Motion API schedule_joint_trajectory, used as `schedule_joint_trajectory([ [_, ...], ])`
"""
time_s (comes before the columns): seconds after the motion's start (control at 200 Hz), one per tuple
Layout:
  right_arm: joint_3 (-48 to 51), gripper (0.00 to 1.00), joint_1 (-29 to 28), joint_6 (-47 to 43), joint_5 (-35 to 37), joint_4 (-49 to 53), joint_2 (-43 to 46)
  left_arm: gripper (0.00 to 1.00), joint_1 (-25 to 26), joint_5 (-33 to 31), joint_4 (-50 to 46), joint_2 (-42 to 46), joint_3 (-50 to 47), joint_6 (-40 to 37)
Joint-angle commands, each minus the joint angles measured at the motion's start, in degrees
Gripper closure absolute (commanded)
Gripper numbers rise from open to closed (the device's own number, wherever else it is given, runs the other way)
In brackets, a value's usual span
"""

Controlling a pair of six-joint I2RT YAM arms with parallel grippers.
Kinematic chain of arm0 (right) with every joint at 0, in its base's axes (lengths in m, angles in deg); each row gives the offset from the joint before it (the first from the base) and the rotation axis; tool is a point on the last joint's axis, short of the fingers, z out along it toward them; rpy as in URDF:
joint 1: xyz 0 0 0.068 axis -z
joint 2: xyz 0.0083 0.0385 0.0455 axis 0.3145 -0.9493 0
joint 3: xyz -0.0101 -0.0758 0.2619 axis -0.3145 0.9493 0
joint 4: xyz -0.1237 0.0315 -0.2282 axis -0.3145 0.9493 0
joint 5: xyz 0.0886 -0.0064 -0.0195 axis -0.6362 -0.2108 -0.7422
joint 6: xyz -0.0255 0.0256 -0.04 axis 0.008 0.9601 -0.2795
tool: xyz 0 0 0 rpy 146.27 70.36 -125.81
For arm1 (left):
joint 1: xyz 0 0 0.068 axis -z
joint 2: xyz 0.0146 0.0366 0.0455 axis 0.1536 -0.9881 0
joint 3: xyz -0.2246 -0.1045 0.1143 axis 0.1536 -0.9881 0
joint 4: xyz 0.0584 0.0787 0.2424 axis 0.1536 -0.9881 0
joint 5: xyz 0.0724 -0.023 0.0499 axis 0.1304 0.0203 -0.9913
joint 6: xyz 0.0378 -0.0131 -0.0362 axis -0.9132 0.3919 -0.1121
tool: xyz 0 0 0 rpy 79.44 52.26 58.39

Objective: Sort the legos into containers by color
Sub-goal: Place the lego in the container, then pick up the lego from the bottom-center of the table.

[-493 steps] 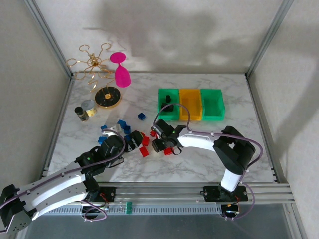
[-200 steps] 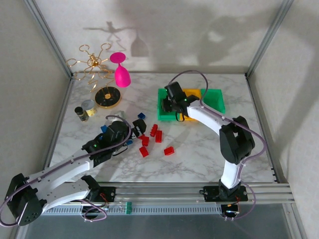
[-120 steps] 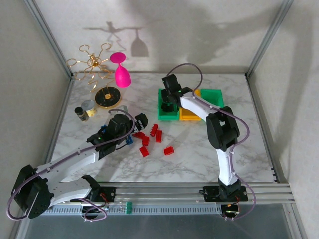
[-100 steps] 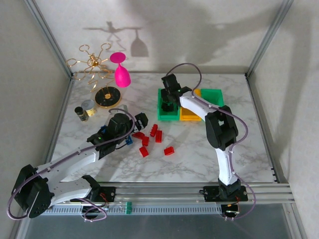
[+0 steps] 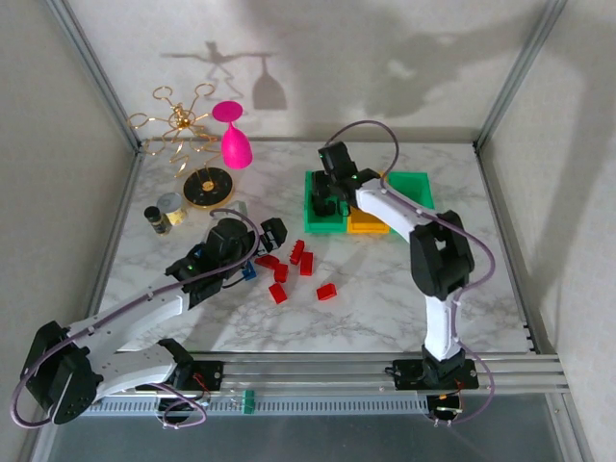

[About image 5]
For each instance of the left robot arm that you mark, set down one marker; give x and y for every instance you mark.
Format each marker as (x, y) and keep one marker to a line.
(135, 308)

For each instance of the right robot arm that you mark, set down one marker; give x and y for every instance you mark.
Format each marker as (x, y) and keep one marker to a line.
(440, 260)

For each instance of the green plastic bin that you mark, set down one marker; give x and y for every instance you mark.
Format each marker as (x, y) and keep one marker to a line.
(414, 187)
(327, 226)

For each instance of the orange plastic bin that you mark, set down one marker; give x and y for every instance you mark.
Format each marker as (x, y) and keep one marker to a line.
(368, 225)

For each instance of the tin can yellow label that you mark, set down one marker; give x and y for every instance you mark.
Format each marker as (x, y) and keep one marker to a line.
(172, 207)

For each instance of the small dark bottle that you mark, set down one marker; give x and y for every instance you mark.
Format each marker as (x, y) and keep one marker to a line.
(156, 219)

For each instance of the pink wine glass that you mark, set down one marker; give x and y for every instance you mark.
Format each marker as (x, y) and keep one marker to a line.
(236, 146)

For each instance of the green terminal connector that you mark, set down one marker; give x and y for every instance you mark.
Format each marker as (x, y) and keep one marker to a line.
(248, 402)

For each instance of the aluminium side rail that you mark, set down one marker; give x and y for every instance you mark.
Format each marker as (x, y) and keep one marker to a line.
(510, 240)
(120, 216)

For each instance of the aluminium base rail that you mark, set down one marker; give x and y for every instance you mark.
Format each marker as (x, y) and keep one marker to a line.
(308, 373)

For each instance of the aluminium frame post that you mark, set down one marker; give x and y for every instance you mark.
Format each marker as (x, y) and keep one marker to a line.
(522, 72)
(96, 77)

